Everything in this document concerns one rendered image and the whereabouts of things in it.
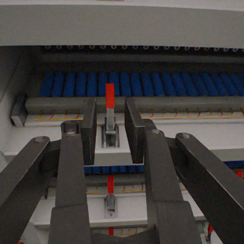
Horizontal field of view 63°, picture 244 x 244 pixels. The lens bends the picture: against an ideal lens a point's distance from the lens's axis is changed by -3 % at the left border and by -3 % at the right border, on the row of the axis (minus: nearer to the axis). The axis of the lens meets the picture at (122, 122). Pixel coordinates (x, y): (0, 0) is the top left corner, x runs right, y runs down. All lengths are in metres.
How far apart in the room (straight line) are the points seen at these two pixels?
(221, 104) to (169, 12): 0.21
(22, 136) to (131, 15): 0.24
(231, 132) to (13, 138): 0.35
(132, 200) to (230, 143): 0.24
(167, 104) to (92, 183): 0.24
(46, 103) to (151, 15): 0.21
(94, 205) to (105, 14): 0.37
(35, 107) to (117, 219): 0.28
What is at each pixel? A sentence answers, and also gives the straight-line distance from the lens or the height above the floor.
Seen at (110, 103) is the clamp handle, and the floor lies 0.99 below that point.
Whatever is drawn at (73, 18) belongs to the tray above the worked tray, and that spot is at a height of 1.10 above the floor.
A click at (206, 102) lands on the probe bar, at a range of 0.37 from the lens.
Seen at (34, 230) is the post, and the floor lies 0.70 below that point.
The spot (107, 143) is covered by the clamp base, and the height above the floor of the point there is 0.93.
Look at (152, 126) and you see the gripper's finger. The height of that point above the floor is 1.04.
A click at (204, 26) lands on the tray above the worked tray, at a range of 0.26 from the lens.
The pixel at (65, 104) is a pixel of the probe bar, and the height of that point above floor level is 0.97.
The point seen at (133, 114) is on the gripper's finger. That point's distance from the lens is 0.15.
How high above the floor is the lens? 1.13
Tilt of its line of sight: 34 degrees down
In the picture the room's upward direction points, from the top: 2 degrees clockwise
